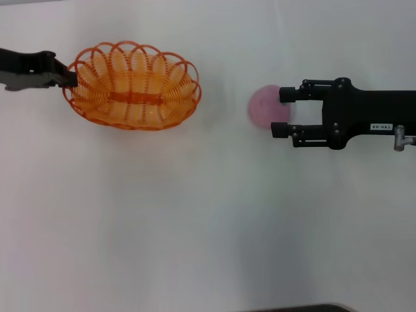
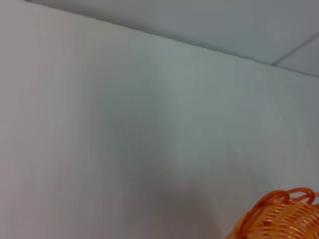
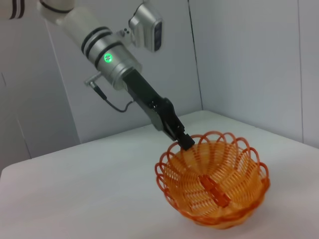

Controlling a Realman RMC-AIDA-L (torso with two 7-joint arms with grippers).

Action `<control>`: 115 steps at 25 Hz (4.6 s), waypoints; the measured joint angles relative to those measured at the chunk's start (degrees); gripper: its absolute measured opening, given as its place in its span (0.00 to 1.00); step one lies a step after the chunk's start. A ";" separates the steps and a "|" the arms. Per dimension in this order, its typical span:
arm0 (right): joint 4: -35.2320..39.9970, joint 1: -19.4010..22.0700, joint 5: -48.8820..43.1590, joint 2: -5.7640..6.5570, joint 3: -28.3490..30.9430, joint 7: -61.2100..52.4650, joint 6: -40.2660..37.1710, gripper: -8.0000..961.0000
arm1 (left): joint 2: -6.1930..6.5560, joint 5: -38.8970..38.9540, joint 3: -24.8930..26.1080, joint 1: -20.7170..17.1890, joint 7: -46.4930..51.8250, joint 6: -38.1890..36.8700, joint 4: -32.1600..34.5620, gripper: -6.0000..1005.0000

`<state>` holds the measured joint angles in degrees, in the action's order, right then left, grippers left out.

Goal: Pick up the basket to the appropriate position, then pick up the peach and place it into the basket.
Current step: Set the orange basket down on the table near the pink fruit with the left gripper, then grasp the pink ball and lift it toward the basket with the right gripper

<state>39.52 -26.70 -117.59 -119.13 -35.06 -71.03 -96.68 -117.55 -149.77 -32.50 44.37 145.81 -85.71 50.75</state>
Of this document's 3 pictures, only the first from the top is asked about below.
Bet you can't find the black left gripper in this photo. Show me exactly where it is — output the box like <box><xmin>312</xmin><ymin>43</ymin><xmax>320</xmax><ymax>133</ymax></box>
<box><xmin>0</xmin><ymin>47</ymin><xmax>79</xmax><ymax>93</ymax></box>

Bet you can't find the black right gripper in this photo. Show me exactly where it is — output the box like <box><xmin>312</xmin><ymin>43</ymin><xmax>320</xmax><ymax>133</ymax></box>
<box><xmin>270</xmin><ymin>77</ymin><xmax>416</xmax><ymax>151</ymax></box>

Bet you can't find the pink peach with green leaf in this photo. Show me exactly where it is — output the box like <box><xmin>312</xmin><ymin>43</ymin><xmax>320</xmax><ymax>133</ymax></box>
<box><xmin>248</xmin><ymin>84</ymin><xmax>293</xmax><ymax>131</ymax></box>

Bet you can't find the orange plastic wire basket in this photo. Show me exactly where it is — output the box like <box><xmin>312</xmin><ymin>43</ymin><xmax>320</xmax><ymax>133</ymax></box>
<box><xmin>62</xmin><ymin>40</ymin><xmax>203</xmax><ymax>131</ymax></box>

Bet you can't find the silver metal connector stub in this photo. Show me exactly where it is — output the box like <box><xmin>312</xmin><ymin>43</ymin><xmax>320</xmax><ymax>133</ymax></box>
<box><xmin>393</xmin><ymin>124</ymin><xmax>416</xmax><ymax>152</ymax></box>

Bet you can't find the dark rounded robot torso edge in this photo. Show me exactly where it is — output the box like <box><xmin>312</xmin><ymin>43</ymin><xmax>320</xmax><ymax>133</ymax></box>
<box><xmin>252</xmin><ymin>302</ymin><xmax>354</xmax><ymax>312</ymax></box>

